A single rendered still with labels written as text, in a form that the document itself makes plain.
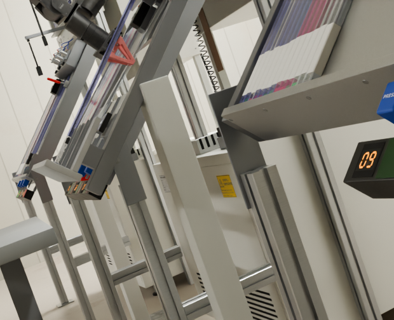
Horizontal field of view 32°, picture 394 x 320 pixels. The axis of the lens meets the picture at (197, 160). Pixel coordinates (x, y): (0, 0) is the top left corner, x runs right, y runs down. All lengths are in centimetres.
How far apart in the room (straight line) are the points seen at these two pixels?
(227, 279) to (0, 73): 463
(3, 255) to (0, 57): 431
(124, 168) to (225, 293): 40
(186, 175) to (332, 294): 68
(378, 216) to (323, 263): 21
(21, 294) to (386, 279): 99
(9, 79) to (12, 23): 46
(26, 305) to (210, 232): 73
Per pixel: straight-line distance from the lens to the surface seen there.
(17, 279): 192
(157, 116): 134
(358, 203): 190
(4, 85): 583
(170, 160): 134
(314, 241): 184
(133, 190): 160
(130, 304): 275
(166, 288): 164
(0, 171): 578
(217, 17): 234
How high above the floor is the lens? 74
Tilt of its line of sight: 4 degrees down
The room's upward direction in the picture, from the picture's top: 19 degrees counter-clockwise
